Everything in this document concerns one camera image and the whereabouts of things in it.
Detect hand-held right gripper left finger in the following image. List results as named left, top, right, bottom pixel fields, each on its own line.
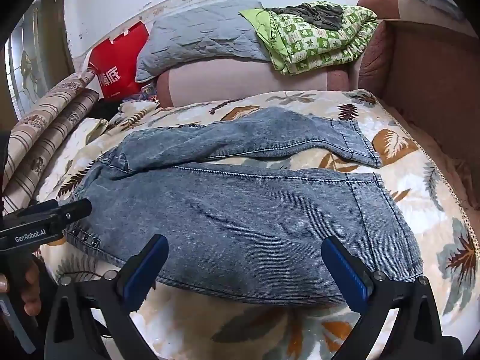
left=44, top=233, right=169, bottom=360

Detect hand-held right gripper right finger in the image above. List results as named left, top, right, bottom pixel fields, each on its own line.
left=321, top=235, right=449, bottom=360

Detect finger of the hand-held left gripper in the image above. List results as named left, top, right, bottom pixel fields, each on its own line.
left=22, top=198, right=93, bottom=229

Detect blue denim pants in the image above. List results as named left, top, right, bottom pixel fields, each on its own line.
left=64, top=106, right=424, bottom=306

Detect person's left hand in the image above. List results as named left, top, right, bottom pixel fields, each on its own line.
left=0, top=254, right=43, bottom=317

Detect striped beige rolled cushion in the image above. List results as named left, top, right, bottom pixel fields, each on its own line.
left=2, top=89, right=100, bottom=214
left=9, top=68, right=97, bottom=147

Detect pale green cloth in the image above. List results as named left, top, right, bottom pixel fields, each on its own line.
left=85, top=118, right=110, bottom=145

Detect leaf print blanket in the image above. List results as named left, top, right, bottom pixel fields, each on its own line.
left=34, top=89, right=480, bottom=360

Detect red cloth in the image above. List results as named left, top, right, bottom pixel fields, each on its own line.
left=89, top=21, right=151, bottom=101

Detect patterned glass door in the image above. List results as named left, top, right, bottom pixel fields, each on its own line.
left=4, top=7, right=73, bottom=121

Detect green patterned quilt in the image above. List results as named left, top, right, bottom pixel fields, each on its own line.
left=239, top=1, right=379, bottom=76

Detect dark olive garment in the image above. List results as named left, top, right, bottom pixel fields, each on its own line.
left=279, top=2, right=344, bottom=31

